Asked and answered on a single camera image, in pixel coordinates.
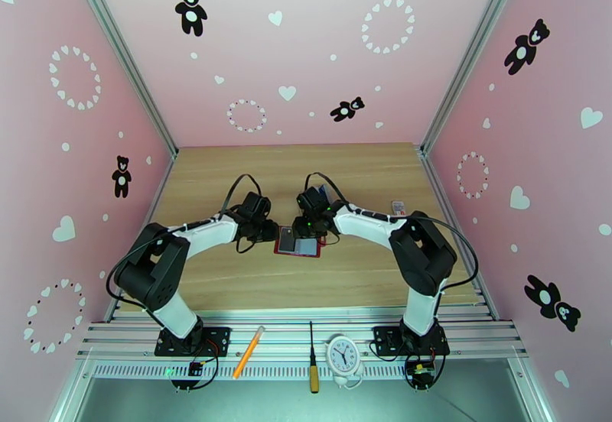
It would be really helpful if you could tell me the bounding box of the red leather card holder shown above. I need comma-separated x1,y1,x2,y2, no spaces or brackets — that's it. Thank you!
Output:
273,224,322,259

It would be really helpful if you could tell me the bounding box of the aluminium frame post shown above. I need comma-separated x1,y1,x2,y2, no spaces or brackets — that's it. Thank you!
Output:
64,0,181,159
418,0,532,157

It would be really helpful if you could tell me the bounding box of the thin black power wire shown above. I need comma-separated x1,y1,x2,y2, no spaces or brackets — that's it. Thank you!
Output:
402,334,454,391
171,339,222,391

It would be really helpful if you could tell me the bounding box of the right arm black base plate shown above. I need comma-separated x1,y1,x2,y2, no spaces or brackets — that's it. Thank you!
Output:
372,325,451,358

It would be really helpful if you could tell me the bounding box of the black yellow power connector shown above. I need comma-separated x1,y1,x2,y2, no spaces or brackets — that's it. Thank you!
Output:
405,359,437,390

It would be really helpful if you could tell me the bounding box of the grey metal shelf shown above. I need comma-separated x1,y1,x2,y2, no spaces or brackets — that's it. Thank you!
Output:
47,358,555,422

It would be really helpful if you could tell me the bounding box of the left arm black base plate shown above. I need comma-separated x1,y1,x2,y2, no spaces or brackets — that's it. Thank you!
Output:
154,325,232,358

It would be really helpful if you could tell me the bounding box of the yellow handled screwdriver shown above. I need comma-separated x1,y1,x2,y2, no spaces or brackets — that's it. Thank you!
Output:
308,320,321,394

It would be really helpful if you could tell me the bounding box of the aluminium table side rail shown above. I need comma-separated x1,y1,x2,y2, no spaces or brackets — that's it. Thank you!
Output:
418,145,500,323
103,148,179,323

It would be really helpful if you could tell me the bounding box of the aluminium front rail bed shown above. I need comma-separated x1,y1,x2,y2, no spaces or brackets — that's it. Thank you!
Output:
75,308,531,382

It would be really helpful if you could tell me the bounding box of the white alarm clock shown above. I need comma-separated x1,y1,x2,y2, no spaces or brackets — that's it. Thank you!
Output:
325,333,366,390

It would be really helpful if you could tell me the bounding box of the orange pencil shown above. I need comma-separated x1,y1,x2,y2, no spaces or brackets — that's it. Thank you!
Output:
232,325,266,380

